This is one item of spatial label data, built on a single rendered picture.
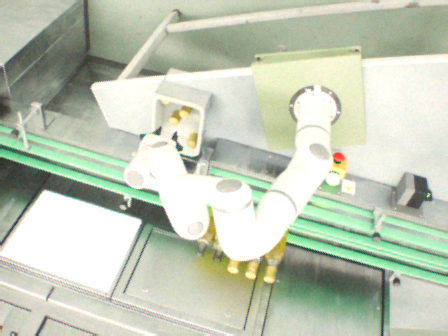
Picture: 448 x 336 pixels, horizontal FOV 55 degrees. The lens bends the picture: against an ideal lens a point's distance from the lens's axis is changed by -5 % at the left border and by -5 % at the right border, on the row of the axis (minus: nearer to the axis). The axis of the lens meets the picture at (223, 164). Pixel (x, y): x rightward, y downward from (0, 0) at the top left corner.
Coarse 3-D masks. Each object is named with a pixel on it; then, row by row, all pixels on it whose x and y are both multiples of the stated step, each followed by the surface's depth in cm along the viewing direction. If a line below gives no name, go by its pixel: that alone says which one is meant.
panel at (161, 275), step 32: (160, 224) 162; (0, 256) 143; (128, 256) 151; (160, 256) 154; (192, 256) 155; (224, 256) 157; (128, 288) 143; (160, 288) 145; (192, 288) 147; (224, 288) 148; (256, 288) 149; (192, 320) 138; (224, 320) 140
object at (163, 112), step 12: (156, 96) 141; (156, 108) 145; (168, 108) 153; (180, 108) 151; (156, 120) 150; (168, 120) 156; (180, 120) 155; (192, 120) 154; (168, 132) 160; (180, 132) 159; (192, 132) 158; (180, 144) 157; (192, 156) 155
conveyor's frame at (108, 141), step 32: (32, 128) 162; (64, 128) 164; (96, 128) 167; (128, 160) 159; (224, 160) 151; (256, 160) 153; (288, 160) 155; (320, 192) 147; (352, 192) 148; (384, 192) 151
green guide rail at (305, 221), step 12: (300, 216) 151; (312, 216) 151; (312, 228) 147; (324, 228) 148; (336, 228) 149; (348, 228) 150; (348, 240) 147; (360, 240) 146; (384, 240) 148; (396, 240) 149; (396, 252) 145; (408, 252) 145; (420, 252) 146; (432, 252) 147; (444, 252) 147; (444, 264) 144
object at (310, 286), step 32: (0, 160) 176; (0, 192) 166; (32, 192) 167; (64, 192) 170; (96, 192) 173; (0, 224) 155; (288, 256) 165; (320, 256) 167; (0, 288) 138; (32, 288) 138; (64, 288) 142; (288, 288) 156; (320, 288) 157; (352, 288) 159; (384, 288) 159; (0, 320) 133; (32, 320) 133; (64, 320) 135; (96, 320) 136; (128, 320) 136; (160, 320) 139; (256, 320) 144; (288, 320) 147; (320, 320) 148; (352, 320) 150; (384, 320) 150
